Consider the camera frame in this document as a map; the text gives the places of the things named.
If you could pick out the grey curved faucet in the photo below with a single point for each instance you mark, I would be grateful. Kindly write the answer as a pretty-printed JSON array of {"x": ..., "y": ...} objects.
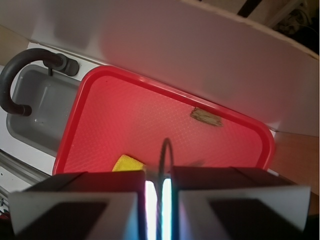
[{"x": 53, "y": 61}]

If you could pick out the red plastic tray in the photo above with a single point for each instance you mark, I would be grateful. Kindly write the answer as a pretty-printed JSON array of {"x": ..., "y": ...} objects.
[{"x": 117, "y": 112}]

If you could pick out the wooden board panel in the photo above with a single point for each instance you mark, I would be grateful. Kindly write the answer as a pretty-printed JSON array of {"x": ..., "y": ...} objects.
[{"x": 297, "y": 158}]

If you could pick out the brown bark wood piece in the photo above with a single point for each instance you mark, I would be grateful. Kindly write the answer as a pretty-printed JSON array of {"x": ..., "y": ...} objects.
[{"x": 206, "y": 117}]

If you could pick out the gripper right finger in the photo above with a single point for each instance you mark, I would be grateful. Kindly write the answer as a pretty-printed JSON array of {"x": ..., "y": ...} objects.
[{"x": 237, "y": 203}]

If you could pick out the grey plastic sink basin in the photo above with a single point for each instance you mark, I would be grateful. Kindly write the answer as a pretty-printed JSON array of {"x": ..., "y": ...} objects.
[{"x": 51, "y": 99}]

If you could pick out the yellow microfiber cloth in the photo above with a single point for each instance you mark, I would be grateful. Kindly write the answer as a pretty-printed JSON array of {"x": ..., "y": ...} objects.
[{"x": 126, "y": 163}]

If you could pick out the silver keys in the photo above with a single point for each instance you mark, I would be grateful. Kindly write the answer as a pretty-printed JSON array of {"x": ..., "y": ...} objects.
[{"x": 166, "y": 146}]

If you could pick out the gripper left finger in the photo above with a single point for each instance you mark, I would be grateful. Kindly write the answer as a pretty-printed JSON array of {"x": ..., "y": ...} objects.
[{"x": 81, "y": 206}]

